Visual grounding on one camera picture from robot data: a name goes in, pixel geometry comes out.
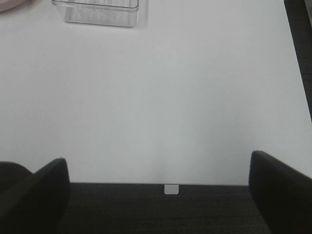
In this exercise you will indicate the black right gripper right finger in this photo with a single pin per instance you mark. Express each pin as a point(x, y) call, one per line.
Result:
point(282, 194)

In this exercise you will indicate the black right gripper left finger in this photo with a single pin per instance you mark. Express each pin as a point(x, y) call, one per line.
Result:
point(33, 203)

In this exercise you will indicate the pink round plate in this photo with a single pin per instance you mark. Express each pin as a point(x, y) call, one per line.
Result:
point(11, 5)

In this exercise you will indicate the right clear plastic tray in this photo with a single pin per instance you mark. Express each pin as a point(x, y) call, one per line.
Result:
point(122, 13)

